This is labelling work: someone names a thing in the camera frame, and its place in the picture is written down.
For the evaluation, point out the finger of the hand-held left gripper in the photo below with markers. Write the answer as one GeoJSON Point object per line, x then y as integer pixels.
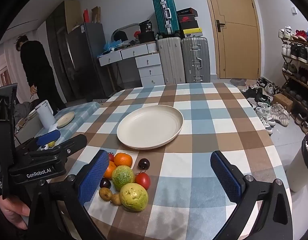
{"type": "Point", "coordinates": [49, 136]}
{"type": "Point", "coordinates": [74, 142]}

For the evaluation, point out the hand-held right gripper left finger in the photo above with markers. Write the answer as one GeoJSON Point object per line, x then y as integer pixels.
{"type": "Point", "coordinates": [91, 177]}

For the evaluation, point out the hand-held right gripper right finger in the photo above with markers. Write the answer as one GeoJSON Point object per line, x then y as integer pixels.
{"type": "Point", "coordinates": [226, 177]}

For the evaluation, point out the dark plum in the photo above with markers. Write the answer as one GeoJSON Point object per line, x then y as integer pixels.
{"type": "Point", "coordinates": [144, 163]}
{"type": "Point", "coordinates": [104, 183]}

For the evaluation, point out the orange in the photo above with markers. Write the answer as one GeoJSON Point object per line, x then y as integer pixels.
{"type": "Point", "coordinates": [123, 160]}
{"type": "Point", "coordinates": [110, 171]}

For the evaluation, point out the brown kiwi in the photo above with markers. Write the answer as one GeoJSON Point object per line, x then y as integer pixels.
{"type": "Point", "coordinates": [105, 194]}
{"type": "Point", "coordinates": [116, 199]}

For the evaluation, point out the red tomato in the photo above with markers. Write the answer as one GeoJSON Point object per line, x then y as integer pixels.
{"type": "Point", "coordinates": [143, 181]}
{"type": "Point", "coordinates": [111, 157]}

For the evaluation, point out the green bumpy citrus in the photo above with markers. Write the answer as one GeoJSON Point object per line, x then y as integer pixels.
{"type": "Point", "coordinates": [122, 175]}

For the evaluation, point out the yellow bumpy citrus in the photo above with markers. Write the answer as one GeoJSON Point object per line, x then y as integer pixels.
{"type": "Point", "coordinates": [133, 196]}

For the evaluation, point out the large cream plate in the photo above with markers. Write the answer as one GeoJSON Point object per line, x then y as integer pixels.
{"type": "Point", "coordinates": [149, 127]}

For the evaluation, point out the person's left hand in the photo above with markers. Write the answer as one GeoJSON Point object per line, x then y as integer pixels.
{"type": "Point", "coordinates": [11, 210]}

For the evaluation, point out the small green lime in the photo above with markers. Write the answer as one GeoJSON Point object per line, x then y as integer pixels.
{"type": "Point", "coordinates": [51, 144]}

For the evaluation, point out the grey storage box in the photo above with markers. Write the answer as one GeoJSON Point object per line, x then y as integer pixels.
{"type": "Point", "coordinates": [29, 128]}

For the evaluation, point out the white cylindrical container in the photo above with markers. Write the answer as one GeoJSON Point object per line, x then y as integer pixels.
{"type": "Point", "coordinates": [45, 115]}

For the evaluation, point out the small beige plate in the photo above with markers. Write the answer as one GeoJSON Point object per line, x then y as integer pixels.
{"type": "Point", "coordinates": [65, 119]}

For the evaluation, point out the pale blue checkered tablecloth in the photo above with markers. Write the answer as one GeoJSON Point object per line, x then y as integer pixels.
{"type": "Point", "coordinates": [86, 110]}

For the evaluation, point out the black white striped mat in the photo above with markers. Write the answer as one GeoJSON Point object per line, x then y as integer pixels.
{"type": "Point", "coordinates": [100, 100]}

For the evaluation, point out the brown blue checkered tablecloth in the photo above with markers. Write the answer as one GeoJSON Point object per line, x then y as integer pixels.
{"type": "Point", "coordinates": [206, 130]}

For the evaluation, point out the white trash bin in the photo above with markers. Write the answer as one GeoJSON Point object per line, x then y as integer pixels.
{"type": "Point", "coordinates": [300, 167]}

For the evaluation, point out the heap of loose sneakers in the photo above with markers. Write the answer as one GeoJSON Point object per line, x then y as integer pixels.
{"type": "Point", "coordinates": [266, 105]}

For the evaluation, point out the dark grey refrigerator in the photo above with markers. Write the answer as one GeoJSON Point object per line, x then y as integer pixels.
{"type": "Point", "coordinates": [89, 60]}

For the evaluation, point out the brown cardboard box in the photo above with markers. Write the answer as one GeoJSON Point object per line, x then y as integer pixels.
{"type": "Point", "coordinates": [282, 102]}

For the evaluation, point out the dark tall cabinet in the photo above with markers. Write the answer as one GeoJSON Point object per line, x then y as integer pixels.
{"type": "Point", "coordinates": [56, 42]}

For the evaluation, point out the grey doormat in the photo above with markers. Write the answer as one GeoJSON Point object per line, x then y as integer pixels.
{"type": "Point", "coordinates": [241, 82]}

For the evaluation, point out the blue plastic bag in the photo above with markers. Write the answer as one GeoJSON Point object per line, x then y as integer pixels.
{"type": "Point", "coordinates": [111, 46]}

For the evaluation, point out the white desk with drawers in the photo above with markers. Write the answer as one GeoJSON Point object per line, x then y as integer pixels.
{"type": "Point", "coordinates": [149, 62]}

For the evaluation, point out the silver suitcase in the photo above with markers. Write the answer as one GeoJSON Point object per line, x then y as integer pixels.
{"type": "Point", "coordinates": [195, 60]}

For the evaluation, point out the beige suitcase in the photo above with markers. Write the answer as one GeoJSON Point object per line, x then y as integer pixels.
{"type": "Point", "coordinates": [170, 60]}

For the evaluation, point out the wooden shoe rack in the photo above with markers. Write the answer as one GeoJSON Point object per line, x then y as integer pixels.
{"type": "Point", "coordinates": [285, 62]}

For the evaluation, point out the wooden door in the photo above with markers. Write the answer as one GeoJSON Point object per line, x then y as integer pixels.
{"type": "Point", "coordinates": [239, 42]}

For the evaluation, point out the black printed bag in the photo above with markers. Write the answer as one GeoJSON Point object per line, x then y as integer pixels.
{"type": "Point", "coordinates": [146, 26]}

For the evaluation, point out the rows of shelved shoes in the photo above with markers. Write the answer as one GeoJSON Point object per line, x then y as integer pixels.
{"type": "Point", "coordinates": [299, 52]}

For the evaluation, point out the teal suitcase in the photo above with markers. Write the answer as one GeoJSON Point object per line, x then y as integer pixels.
{"type": "Point", "coordinates": [166, 15]}

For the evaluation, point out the black red shoe box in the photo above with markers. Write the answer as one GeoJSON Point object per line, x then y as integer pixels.
{"type": "Point", "coordinates": [186, 11]}

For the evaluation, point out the white light switch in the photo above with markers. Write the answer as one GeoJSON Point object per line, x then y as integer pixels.
{"type": "Point", "coordinates": [294, 10]}

